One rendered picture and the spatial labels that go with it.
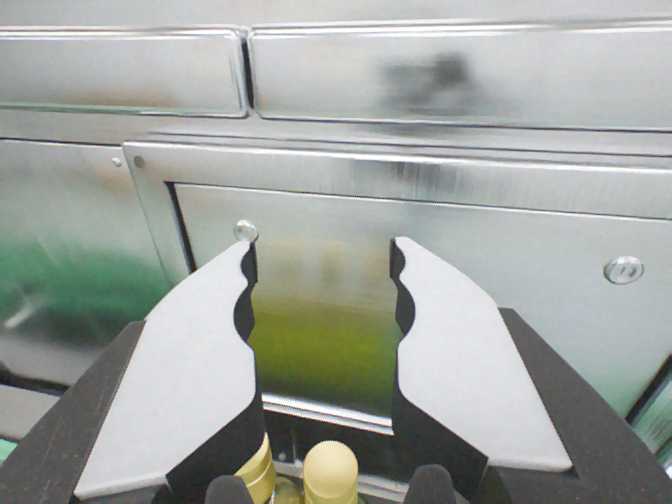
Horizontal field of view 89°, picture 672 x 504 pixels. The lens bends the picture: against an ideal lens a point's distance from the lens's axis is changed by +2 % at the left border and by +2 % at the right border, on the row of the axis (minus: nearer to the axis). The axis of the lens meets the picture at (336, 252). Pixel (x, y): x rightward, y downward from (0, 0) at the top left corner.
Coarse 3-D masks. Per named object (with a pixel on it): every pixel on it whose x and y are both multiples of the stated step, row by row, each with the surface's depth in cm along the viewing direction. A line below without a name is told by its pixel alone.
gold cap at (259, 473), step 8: (264, 440) 22; (264, 448) 22; (256, 456) 21; (264, 456) 21; (248, 464) 21; (256, 464) 21; (264, 464) 21; (272, 464) 23; (240, 472) 20; (248, 472) 21; (256, 472) 21; (264, 472) 22; (272, 472) 23; (248, 480) 21; (256, 480) 21; (264, 480) 22; (272, 480) 23; (248, 488) 21; (256, 488) 22; (264, 488) 22; (272, 488) 23; (256, 496) 22; (264, 496) 23
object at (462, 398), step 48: (432, 288) 9; (480, 288) 9; (432, 336) 8; (480, 336) 8; (432, 384) 7; (480, 384) 7; (528, 384) 7; (432, 432) 6; (480, 432) 6; (528, 432) 6; (480, 480) 6
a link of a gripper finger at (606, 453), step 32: (512, 320) 8; (544, 352) 7; (544, 384) 7; (576, 384) 7; (576, 416) 6; (608, 416) 6; (576, 448) 6; (608, 448) 6; (640, 448) 6; (512, 480) 5; (544, 480) 5; (576, 480) 5; (608, 480) 5; (640, 480) 5
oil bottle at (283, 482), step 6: (276, 474) 27; (282, 474) 28; (276, 480) 27; (282, 480) 27; (288, 480) 27; (294, 480) 28; (276, 486) 26; (282, 486) 26; (288, 486) 27; (294, 486) 27; (276, 492) 26; (282, 492) 26; (288, 492) 26; (294, 492) 27; (300, 492) 28; (276, 498) 25; (282, 498) 26; (288, 498) 26; (294, 498) 26; (300, 498) 28
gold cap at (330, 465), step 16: (320, 448) 22; (336, 448) 22; (304, 464) 21; (320, 464) 21; (336, 464) 21; (352, 464) 21; (304, 480) 20; (320, 480) 20; (336, 480) 20; (352, 480) 20; (320, 496) 19; (336, 496) 19; (352, 496) 20
